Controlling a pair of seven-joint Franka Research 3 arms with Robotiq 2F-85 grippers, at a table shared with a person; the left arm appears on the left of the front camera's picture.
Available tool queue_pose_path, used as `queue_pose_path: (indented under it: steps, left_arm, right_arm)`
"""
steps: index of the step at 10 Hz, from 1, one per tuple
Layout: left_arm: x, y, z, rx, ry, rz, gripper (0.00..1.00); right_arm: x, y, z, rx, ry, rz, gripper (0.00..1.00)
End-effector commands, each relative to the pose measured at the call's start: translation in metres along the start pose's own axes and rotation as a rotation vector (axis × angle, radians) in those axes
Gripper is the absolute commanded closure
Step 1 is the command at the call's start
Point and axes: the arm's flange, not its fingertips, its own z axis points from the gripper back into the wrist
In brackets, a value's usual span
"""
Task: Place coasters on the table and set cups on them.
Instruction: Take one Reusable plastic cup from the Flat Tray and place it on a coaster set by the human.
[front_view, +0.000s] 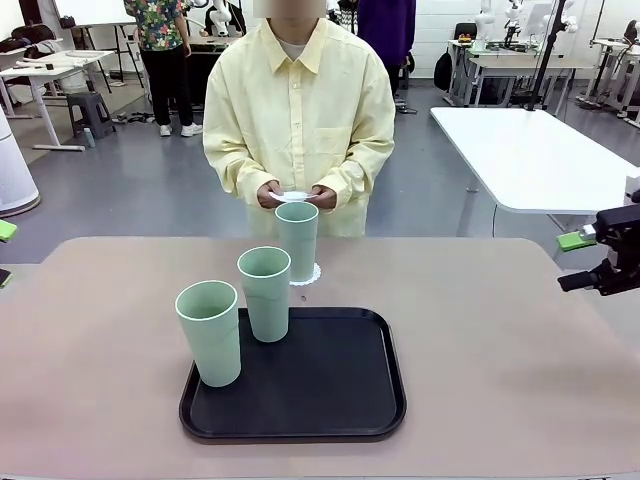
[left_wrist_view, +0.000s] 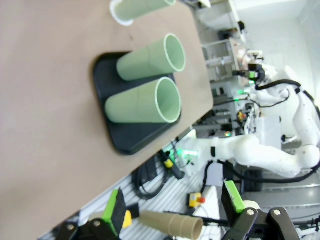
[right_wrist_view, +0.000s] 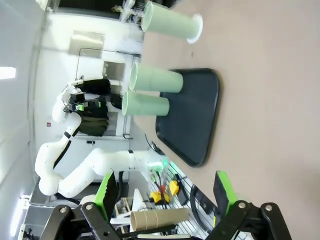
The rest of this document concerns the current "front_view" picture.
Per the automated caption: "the person's left forearm yellow sleeve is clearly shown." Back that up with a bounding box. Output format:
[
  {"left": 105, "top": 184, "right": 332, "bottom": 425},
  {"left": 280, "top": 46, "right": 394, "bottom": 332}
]
[{"left": 319, "top": 149, "right": 395, "bottom": 209}]

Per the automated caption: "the white desk with clutter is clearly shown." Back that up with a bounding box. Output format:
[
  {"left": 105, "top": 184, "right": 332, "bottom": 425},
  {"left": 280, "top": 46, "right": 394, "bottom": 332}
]
[{"left": 0, "top": 49, "right": 117, "bottom": 153}]

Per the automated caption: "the black tripod stand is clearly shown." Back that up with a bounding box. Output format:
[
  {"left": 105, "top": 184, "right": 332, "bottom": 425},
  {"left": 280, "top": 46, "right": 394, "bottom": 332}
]
[{"left": 523, "top": 0, "right": 576, "bottom": 114}]

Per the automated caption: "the pale green plastic cup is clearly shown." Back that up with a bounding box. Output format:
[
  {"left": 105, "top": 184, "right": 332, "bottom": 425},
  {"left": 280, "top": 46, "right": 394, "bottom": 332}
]
[
  {"left": 236, "top": 246, "right": 292, "bottom": 344},
  {"left": 174, "top": 280, "right": 243, "bottom": 389},
  {"left": 274, "top": 201, "right": 320, "bottom": 283}
]

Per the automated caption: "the person in purple top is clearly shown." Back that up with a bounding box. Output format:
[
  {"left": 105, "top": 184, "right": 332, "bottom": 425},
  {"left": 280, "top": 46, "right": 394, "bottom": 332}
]
[{"left": 357, "top": 0, "right": 417, "bottom": 99}]

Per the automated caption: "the white paper doily coaster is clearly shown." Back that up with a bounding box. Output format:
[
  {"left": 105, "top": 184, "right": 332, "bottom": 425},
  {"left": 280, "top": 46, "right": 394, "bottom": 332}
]
[
  {"left": 288, "top": 262, "right": 322, "bottom": 287},
  {"left": 268, "top": 188, "right": 319, "bottom": 204}
]

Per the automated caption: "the person in yellow shirt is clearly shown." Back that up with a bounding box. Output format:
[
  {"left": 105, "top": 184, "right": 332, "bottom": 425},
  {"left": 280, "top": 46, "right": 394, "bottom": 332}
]
[{"left": 202, "top": 17, "right": 396, "bottom": 239}]

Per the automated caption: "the person's left hand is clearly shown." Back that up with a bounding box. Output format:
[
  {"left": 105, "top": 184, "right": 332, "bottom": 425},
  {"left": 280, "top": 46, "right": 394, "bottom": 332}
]
[{"left": 310, "top": 184, "right": 339, "bottom": 214}]

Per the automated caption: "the person in floral shirt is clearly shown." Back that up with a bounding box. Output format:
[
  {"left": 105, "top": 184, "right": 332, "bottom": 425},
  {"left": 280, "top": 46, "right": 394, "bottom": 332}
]
[{"left": 123, "top": 0, "right": 204, "bottom": 139}]

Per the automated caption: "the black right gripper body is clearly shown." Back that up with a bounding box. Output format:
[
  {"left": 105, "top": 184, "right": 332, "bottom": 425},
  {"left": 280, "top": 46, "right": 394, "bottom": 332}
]
[{"left": 594, "top": 203, "right": 640, "bottom": 297}]

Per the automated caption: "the large white table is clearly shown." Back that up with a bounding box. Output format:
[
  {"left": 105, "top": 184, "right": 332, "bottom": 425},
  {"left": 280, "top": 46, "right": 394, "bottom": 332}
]
[{"left": 429, "top": 106, "right": 640, "bottom": 271}]

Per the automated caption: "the black backpack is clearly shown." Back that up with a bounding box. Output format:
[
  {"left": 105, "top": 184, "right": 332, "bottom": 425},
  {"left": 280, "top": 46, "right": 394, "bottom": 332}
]
[{"left": 433, "top": 49, "right": 454, "bottom": 92}]

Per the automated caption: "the person's right hand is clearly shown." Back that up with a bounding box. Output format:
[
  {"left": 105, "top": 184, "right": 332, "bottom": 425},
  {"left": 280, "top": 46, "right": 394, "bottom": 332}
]
[{"left": 257, "top": 182, "right": 284, "bottom": 210}]

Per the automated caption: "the whiteboard on easel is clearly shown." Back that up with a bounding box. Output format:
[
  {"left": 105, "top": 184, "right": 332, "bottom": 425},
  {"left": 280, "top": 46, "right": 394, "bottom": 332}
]
[{"left": 52, "top": 0, "right": 139, "bottom": 96}]

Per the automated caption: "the grey plastic stool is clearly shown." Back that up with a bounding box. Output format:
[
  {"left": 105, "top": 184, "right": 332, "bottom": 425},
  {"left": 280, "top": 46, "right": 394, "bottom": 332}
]
[{"left": 66, "top": 91, "right": 117, "bottom": 140}]

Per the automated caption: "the black plastic tray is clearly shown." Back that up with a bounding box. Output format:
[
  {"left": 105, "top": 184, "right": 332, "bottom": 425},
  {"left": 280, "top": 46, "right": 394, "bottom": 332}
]
[{"left": 178, "top": 305, "right": 408, "bottom": 445}]

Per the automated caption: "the white cylindrical air purifier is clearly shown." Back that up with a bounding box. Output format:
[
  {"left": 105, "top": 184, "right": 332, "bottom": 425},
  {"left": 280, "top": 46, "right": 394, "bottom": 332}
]
[{"left": 0, "top": 107, "right": 42, "bottom": 217}]

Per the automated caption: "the beige topped background desk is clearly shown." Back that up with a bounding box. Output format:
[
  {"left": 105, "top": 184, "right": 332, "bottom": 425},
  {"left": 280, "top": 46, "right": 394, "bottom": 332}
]
[{"left": 467, "top": 55, "right": 596, "bottom": 109}]

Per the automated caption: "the person's right forearm yellow sleeve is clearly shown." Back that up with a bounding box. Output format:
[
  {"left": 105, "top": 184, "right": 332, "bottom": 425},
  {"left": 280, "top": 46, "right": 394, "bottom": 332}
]
[{"left": 204, "top": 144, "right": 281, "bottom": 206}]

